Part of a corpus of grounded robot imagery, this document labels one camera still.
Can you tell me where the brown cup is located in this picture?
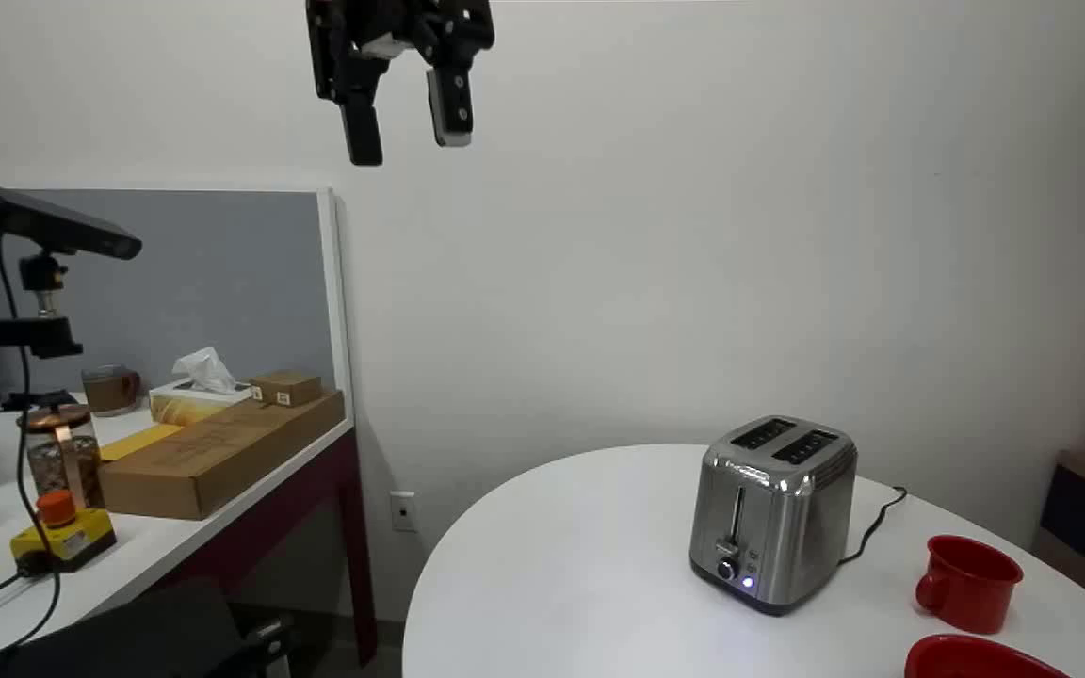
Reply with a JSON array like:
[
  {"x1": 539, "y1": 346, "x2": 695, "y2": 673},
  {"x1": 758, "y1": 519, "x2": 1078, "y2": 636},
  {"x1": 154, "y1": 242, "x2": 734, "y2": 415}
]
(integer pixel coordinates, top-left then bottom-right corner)
[{"x1": 77, "y1": 362, "x2": 148, "y2": 416}]

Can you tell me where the black stereo camera bar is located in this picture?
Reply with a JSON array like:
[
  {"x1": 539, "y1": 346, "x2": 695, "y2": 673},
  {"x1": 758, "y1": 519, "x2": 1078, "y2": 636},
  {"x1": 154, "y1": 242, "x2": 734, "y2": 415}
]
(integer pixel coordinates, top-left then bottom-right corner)
[{"x1": 0, "y1": 175, "x2": 148, "y2": 262}]

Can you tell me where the black toaster power cable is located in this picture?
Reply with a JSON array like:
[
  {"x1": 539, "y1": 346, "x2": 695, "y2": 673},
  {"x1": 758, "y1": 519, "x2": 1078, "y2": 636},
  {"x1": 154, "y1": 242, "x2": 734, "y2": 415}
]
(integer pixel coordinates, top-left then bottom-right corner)
[{"x1": 836, "y1": 482, "x2": 910, "y2": 572}]

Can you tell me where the silver two-slot toaster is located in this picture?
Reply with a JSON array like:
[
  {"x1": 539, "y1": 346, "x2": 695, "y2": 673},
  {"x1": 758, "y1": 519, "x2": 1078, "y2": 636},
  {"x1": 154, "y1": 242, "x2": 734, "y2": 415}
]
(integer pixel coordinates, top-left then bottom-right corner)
[{"x1": 685, "y1": 415, "x2": 862, "y2": 616}]

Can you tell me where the red bowl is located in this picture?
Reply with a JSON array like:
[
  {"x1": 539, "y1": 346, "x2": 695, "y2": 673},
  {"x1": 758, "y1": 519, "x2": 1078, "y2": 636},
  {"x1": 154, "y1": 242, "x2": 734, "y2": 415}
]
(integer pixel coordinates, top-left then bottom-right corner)
[{"x1": 899, "y1": 631, "x2": 1069, "y2": 678}]

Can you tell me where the black camera cable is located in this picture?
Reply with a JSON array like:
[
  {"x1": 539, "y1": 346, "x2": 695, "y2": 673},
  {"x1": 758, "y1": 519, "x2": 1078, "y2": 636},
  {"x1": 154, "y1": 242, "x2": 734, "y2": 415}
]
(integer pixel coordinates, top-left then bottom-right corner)
[{"x1": 0, "y1": 228, "x2": 67, "y2": 656}]

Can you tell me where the small brown cardboard box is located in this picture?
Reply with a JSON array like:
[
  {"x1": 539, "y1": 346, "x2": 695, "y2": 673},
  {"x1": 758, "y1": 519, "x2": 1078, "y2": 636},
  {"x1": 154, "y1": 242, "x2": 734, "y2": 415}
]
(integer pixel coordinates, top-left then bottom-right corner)
[{"x1": 247, "y1": 366, "x2": 326, "y2": 415}]

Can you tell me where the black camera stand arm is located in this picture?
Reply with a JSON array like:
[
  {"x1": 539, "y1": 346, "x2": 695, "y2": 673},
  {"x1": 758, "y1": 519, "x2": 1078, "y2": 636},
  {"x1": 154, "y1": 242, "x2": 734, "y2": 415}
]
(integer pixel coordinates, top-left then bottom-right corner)
[{"x1": 0, "y1": 248, "x2": 85, "y2": 369}]

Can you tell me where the red mug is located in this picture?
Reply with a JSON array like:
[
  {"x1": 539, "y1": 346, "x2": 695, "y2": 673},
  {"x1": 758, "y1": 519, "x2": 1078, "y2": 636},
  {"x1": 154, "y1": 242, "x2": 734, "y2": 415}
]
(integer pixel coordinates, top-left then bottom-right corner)
[{"x1": 910, "y1": 532, "x2": 1025, "y2": 636}]

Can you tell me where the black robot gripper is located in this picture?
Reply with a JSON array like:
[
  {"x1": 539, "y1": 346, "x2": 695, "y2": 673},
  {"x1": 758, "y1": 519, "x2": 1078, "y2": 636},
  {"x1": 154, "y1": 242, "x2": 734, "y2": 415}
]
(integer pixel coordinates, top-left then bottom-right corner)
[{"x1": 305, "y1": 0, "x2": 495, "y2": 169}]

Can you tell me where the white wall outlet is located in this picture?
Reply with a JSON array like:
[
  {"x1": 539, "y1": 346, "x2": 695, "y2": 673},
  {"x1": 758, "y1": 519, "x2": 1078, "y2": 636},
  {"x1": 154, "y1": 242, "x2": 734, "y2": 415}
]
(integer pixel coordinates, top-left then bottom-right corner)
[{"x1": 386, "y1": 488, "x2": 423, "y2": 537}]

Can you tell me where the yellow emergency stop box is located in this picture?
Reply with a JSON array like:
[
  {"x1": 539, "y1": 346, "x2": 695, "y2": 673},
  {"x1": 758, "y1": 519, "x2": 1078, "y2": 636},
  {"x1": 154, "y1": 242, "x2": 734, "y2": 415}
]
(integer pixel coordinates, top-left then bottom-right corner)
[{"x1": 8, "y1": 485, "x2": 121, "y2": 576}]

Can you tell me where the large flat cardboard box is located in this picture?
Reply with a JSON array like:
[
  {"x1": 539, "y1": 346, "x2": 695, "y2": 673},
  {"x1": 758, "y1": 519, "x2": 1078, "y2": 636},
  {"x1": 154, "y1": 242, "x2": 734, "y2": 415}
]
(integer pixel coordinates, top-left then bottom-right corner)
[{"x1": 92, "y1": 386, "x2": 351, "y2": 522}]

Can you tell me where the black office chair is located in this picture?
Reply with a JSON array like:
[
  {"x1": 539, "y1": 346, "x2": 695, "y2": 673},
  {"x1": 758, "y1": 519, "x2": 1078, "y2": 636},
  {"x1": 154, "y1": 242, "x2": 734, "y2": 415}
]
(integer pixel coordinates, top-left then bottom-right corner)
[{"x1": 0, "y1": 585, "x2": 308, "y2": 678}]

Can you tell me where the yellow flat packet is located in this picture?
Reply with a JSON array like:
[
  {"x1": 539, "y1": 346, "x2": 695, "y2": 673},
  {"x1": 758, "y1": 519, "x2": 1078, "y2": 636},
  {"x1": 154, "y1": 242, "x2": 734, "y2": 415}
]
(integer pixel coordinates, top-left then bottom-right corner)
[{"x1": 96, "y1": 420, "x2": 187, "y2": 465}]

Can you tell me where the grey partition panel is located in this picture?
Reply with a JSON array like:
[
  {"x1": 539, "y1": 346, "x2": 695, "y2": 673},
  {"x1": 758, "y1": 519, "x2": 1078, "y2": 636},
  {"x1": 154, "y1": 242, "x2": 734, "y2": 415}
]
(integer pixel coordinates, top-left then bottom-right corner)
[{"x1": 0, "y1": 184, "x2": 356, "y2": 420}]

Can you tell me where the tissue box with white tissue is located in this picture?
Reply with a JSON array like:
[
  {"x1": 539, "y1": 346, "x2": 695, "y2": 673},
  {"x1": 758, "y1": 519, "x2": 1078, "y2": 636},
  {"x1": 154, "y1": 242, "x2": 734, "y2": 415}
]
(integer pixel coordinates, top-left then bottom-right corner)
[{"x1": 148, "y1": 341, "x2": 263, "y2": 428}]

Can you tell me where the white desk with maroon legs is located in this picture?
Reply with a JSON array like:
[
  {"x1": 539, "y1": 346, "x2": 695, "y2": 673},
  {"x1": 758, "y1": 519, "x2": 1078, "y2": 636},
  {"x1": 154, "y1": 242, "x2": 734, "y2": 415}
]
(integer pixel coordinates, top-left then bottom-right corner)
[{"x1": 0, "y1": 396, "x2": 380, "y2": 669}]

